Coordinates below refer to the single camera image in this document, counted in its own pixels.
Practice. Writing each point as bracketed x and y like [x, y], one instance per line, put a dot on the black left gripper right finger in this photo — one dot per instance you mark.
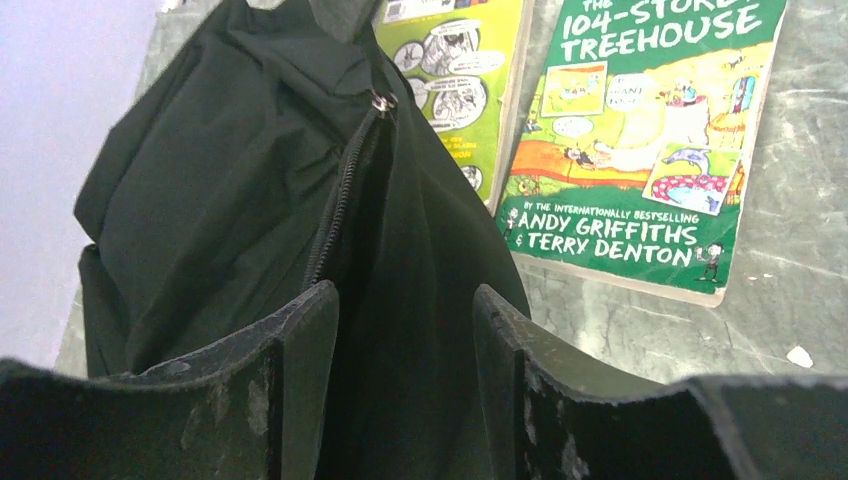
[553, 412]

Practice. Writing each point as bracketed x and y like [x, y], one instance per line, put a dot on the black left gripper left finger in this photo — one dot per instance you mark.
[248, 406]

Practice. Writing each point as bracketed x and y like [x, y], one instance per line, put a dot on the black student backpack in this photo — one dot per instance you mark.
[268, 156]

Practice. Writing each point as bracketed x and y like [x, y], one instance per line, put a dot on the green treehouse book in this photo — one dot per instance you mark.
[633, 164]

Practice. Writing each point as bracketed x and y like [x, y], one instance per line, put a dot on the lime green comic book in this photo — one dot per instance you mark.
[463, 60]

